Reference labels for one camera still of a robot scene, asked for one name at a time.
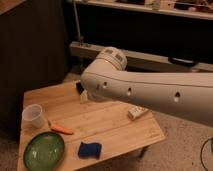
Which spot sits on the translucent white cup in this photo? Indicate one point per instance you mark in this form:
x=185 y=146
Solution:
x=32 y=116

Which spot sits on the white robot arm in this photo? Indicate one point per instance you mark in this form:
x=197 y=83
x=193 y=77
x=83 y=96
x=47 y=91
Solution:
x=183 y=95

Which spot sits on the green ceramic bowl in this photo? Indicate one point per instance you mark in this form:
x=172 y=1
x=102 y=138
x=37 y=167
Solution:
x=44 y=152

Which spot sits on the wooden table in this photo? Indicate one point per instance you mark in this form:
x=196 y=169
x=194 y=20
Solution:
x=106 y=123

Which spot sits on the metal pole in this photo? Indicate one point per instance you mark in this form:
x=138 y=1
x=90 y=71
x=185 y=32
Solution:
x=79 y=36

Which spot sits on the blue sponge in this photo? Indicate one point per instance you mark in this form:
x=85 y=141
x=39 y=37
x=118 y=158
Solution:
x=90 y=150

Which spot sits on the orange carrot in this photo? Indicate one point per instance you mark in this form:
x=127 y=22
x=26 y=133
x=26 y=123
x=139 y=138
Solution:
x=59 y=128

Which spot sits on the grey metal rail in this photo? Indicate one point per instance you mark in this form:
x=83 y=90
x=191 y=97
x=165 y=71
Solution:
x=139 y=59

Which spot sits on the black handle on rail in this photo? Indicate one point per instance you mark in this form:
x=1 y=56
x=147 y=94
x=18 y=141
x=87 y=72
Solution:
x=181 y=62

